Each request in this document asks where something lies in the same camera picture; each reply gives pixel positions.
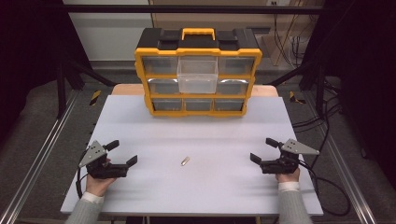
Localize left hand-held gripper black cable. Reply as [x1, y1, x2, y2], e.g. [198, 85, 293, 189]
[75, 148, 90, 200]

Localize black curtain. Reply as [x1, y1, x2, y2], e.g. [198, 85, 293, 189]
[0, 0, 92, 138]
[303, 0, 396, 181]

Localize set of closed clear drawers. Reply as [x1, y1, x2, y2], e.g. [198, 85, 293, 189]
[141, 56, 257, 113]

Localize person's right hand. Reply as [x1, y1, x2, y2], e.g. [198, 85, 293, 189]
[275, 167, 302, 184]

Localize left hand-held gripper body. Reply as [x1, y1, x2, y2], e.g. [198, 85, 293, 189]
[78, 140, 129, 180]

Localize black metal frame stand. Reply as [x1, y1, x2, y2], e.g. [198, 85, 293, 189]
[55, 57, 118, 119]
[266, 59, 329, 119]

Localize wooden table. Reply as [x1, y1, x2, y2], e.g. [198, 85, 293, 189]
[110, 83, 279, 98]

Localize yellow black hazard tape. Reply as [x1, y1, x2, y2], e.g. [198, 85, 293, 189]
[89, 90, 103, 107]
[289, 91, 308, 105]

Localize aluminium floor rail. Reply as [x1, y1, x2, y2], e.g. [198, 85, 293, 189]
[0, 91, 80, 224]
[302, 91, 378, 224]

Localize yellow black drawer organizer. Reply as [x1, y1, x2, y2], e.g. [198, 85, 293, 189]
[134, 27, 263, 119]

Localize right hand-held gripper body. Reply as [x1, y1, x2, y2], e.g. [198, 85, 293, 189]
[260, 138, 321, 175]

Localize yellow organizer carry handle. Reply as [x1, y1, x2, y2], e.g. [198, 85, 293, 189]
[180, 27, 217, 42]

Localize right hand-held gripper black cable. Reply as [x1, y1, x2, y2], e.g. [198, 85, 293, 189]
[298, 160, 352, 217]

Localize white wall panel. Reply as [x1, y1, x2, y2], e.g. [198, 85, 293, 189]
[62, 0, 154, 62]

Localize pulled-out clear plastic drawer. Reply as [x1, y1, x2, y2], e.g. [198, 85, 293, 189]
[176, 58, 219, 95]

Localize black horizontal metal bar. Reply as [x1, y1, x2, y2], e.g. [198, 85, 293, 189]
[61, 4, 325, 15]

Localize hand-held gripper black cable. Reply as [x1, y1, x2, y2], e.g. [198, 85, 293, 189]
[298, 160, 352, 217]
[75, 148, 90, 200]

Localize black floor cables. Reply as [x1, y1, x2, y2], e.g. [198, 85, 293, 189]
[291, 77, 345, 171]

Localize hanging wall cables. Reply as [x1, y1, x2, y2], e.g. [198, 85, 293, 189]
[272, 13, 311, 68]

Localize person's left hand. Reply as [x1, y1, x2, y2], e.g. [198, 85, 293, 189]
[85, 173, 119, 198]

